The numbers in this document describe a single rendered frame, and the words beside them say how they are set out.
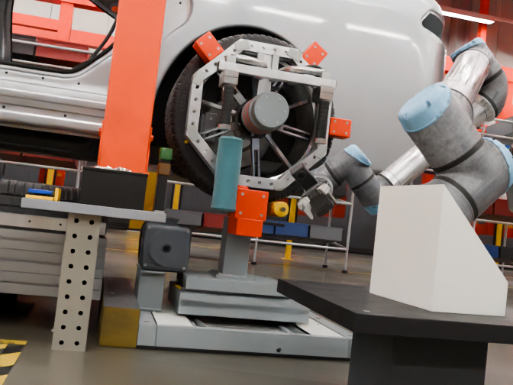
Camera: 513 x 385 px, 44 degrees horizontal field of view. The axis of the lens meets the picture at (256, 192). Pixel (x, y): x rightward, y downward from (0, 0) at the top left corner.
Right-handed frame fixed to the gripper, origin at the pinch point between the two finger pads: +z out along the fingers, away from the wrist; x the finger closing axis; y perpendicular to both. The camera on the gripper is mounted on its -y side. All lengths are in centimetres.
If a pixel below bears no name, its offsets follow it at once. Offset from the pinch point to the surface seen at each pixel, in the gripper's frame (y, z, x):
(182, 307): 11, -40, 68
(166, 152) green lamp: -36, -26, 33
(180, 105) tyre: -48, -61, 27
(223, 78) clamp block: -44, -39, 5
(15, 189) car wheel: -59, -39, 89
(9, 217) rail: -51, -26, 90
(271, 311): 34, -51, 45
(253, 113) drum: -29, -49, 6
